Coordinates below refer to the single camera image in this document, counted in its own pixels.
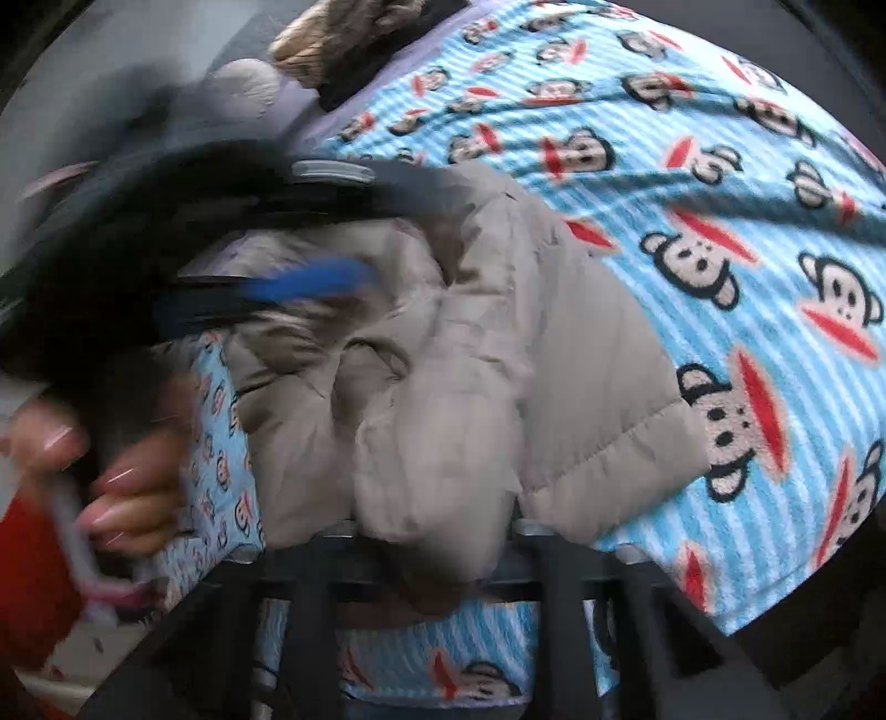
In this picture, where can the lavender bed sheet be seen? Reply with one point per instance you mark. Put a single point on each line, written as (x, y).
(308, 114)

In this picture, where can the brown fuzzy garment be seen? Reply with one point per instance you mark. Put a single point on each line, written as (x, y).
(346, 41)

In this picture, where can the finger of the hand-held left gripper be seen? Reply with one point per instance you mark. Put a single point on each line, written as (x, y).
(318, 275)
(346, 183)

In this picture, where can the black cloth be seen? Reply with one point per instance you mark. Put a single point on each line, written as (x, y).
(387, 66)

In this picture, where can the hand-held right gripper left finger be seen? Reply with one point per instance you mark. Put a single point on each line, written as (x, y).
(304, 623)

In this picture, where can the beige puffer jacket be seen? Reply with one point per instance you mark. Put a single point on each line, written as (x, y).
(450, 388)

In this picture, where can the person's left hand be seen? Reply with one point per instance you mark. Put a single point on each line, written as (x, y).
(131, 484)

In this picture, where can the round grey tufted cushion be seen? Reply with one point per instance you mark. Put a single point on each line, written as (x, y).
(242, 86)

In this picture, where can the blue monkey printed blanket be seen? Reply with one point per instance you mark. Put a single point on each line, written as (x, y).
(692, 228)

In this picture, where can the red cloth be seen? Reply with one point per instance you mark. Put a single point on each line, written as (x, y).
(28, 568)

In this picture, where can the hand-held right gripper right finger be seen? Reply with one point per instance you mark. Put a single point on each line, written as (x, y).
(574, 623)

